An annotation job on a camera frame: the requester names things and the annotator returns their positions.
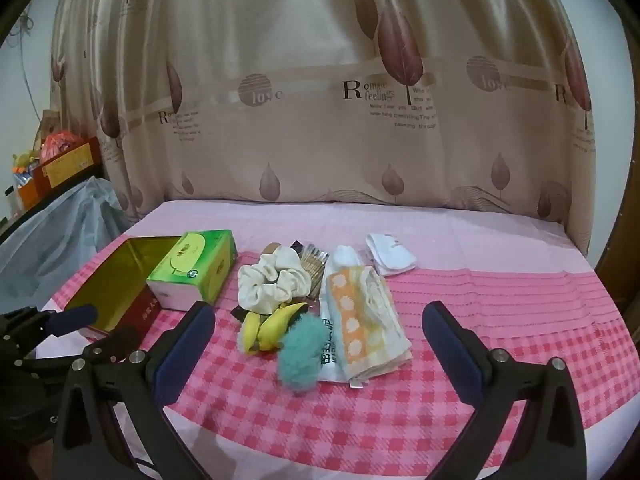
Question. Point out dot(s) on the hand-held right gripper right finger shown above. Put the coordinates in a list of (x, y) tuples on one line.
[(450, 350)]

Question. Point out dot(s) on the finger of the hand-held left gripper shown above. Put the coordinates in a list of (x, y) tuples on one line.
[(75, 316), (112, 342)]

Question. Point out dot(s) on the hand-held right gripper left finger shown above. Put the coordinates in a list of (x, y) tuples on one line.
[(185, 355)]

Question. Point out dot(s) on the yellow banana plush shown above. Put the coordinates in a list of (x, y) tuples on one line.
[(275, 327)]

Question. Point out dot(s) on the orange patterned towel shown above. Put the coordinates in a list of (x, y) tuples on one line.
[(355, 330)]

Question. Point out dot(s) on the cream fabric scrunchie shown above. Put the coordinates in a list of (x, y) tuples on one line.
[(270, 280)]

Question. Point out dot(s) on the teal fluffy ball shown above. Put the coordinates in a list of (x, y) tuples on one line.
[(300, 355)]

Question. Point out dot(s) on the white printed plastic packet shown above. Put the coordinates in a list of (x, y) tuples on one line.
[(327, 347)]

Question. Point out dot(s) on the cotton swab pack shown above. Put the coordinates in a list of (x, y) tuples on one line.
[(315, 265)]

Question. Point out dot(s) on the grey blue plastic bag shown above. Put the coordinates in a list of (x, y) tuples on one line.
[(65, 230)]

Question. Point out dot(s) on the green tissue pack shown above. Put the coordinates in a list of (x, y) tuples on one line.
[(195, 265)]

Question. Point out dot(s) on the small orange box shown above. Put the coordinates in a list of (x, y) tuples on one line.
[(27, 194)]

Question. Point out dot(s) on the orange box with yellow label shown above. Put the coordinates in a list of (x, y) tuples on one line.
[(65, 165)]

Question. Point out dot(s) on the red mesh bag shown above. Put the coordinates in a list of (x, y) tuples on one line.
[(60, 142)]

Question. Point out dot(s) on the beige leaf print curtain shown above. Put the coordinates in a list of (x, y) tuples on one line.
[(300, 135)]

